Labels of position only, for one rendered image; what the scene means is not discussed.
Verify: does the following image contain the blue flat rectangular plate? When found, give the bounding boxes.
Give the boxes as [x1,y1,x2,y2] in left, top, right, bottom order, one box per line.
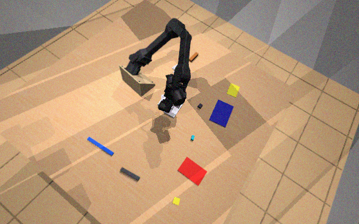
[209,100,234,127]

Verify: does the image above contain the dark grey flat bar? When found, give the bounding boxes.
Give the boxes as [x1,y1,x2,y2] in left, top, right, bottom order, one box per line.
[120,167,141,181]

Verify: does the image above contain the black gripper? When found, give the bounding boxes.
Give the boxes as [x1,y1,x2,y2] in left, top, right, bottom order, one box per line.
[158,89,173,113]

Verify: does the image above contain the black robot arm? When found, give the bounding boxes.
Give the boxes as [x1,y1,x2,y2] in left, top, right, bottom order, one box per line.
[124,18,192,106]

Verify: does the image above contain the blue flat bar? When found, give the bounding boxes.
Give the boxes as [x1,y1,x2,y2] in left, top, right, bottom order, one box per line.
[87,137,114,155]

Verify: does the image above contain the red flat rectangular plate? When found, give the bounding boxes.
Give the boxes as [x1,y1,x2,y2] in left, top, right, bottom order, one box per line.
[178,157,207,186]

